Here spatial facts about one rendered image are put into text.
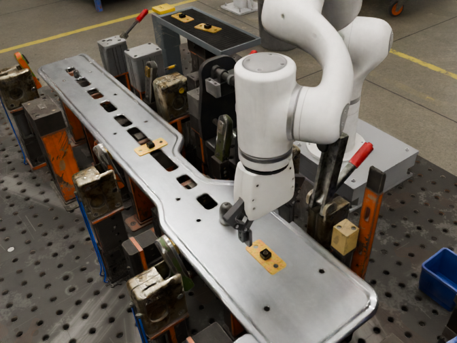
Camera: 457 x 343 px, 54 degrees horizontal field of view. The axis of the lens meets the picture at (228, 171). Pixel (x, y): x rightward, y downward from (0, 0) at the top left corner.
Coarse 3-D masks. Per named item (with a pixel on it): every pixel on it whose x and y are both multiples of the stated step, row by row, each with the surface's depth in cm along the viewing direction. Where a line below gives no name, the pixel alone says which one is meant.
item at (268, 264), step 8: (256, 240) 88; (248, 248) 87; (256, 248) 87; (264, 248) 87; (256, 256) 85; (264, 256) 84; (272, 256) 85; (264, 264) 84; (272, 264) 84; (280, 264) 83; (272, 272) 82
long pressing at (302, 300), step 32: (64, 64) 158; (96, 64) 156; (64, 96) 140; (128, 96) 138; (96, 128) 124; (128, 128) 123; (160, 128) 123; (128, 160) 112; (160, 192) 102; (192, 192) 101; (224, 192) 101; (160, 224) 94; (192, 224) 93; (256, 224) 92; (288, 224) 91; (192, 256) 87; (224, 256) 86; (288, 256) 85; (320, 256) 85; (224, 288) 80; (256, 288) 80; (288, 288) 80; (320, 288) 79; (352, 288) 79; (256, 320) 75; (288, 320) 75; (320, 320) 74; (352, 320) 74
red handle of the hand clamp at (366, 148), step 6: (366, 144) 87; (372, 144) 87; (360, 150) 87; (366, 150) 87; (372, 150) 87; (354, 156) 87; (360, 156) 87; (366, 156) 87; (348, 162) 88; (354, 162) 87; (360, 162) 87; (348, 168) 87; (354, 168) 87; (342, 174) 87; (348, 174) 87; (342, 180) 87; (336, 186) 87; (318, 198) 87; (318, 204) 87
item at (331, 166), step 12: (324, 144) 77; (336, 144) 78; (324, 156) 82; (336, 156) 79; (324, 168) 84; (336, 168) 81; (324, 180) 85; (336, 180) 83; (312, 192) 87; (324, 192) 84; (312, 204) 88; (324, 204) 85
